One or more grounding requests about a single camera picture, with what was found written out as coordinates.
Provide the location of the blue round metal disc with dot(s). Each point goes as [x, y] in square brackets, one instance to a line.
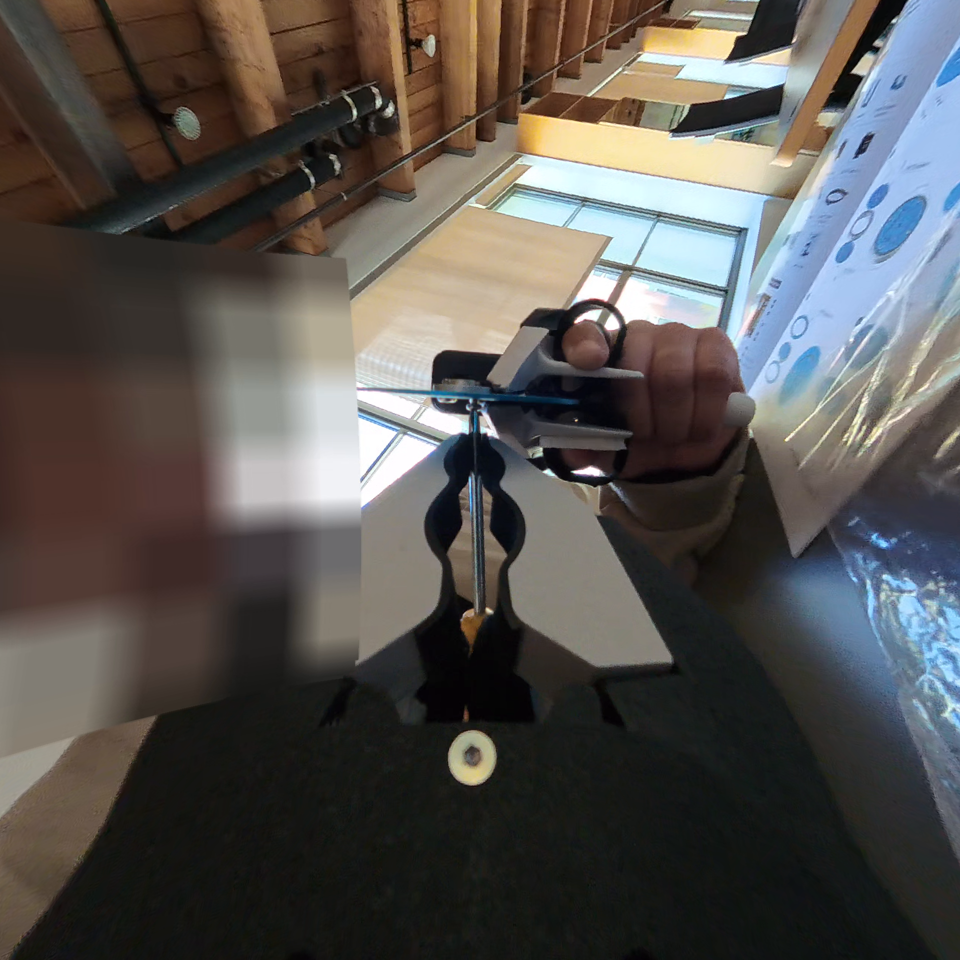
[420, 394]

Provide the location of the person's beige jacket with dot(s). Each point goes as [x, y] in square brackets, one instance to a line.
[45, 825]

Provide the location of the grey metal ceiling duct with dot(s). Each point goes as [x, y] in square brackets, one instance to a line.
[52, 90]

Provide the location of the white assembly instruction sheet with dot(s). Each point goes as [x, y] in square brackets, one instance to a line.
[825, 262]

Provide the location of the person's left forearm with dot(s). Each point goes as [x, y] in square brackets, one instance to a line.
[675, 517]

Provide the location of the black ceiling pipe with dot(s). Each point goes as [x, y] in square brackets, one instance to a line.
[225, 161]
[262, 202]

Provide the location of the beige roller blind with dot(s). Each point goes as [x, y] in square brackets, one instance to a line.
[465, 300]

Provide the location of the wood-edged office desk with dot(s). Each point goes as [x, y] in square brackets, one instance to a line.
[806, 75]

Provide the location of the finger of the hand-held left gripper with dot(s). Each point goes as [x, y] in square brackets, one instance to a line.
[525, 360]
[555, 431]

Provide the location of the clear plastic bag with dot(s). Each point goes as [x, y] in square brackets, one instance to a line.
[900, 600]

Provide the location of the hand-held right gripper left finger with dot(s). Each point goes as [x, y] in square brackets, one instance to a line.
[397, 585]

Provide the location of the round white ceiling fixture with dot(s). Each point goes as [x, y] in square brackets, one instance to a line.
[186, 123]
[430, 45]

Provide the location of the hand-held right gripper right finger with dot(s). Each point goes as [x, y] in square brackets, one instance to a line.
[585, 592]

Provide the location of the person's left hand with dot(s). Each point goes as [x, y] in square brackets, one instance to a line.
[675, 390]

